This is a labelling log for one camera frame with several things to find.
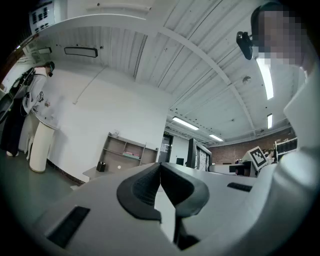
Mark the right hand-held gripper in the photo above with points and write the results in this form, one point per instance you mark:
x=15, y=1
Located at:
x=258, y=157

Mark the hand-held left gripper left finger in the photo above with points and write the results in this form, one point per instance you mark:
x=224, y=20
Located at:
x=140, y=195

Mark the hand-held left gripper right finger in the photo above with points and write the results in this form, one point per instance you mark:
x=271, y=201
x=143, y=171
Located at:
x=187, y=197

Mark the wooden shelf unit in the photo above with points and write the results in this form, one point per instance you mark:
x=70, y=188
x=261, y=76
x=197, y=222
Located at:
x=117, y=152

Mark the shelf of dark binders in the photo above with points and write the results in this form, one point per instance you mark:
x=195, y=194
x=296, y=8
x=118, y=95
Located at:
x=286, y=147

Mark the small black monitor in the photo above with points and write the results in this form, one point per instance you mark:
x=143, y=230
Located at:
x=180, y=161

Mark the lit ceiling tube light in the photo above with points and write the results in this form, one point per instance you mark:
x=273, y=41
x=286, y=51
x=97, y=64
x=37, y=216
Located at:
x=269, y=121
x=266, y=77
x=216, y=137
x=185, y=123

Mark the teal book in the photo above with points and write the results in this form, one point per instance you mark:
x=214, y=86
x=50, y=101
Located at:
x=131, y=155

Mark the black partition cabinet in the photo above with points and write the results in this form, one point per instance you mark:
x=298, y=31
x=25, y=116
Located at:
x=197, y=156

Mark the pink book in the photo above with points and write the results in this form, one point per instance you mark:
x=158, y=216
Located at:
x=131, y=152

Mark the black pen holder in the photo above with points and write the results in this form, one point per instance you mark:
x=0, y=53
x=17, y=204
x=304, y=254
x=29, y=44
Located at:
x=100, y=166

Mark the dark glass door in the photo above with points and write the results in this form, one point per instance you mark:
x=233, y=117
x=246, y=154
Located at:
x=165, y=148

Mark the clear glass jar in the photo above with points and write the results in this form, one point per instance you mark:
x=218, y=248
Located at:
x=116, y=133

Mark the person's head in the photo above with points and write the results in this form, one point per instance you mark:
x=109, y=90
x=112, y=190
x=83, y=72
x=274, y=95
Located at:
x=282, y=30

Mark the large black-framed ceiling light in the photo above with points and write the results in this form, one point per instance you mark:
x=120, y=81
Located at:
x=80, y=52

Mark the small black-framed ceiling light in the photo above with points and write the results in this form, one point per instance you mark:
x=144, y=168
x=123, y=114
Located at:
x=45, y=50

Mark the black head-mounted camera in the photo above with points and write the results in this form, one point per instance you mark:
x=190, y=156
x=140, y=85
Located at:
x=245, y=45

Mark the wall sign board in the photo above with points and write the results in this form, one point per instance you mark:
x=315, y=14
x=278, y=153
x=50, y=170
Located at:
x=41, y=16

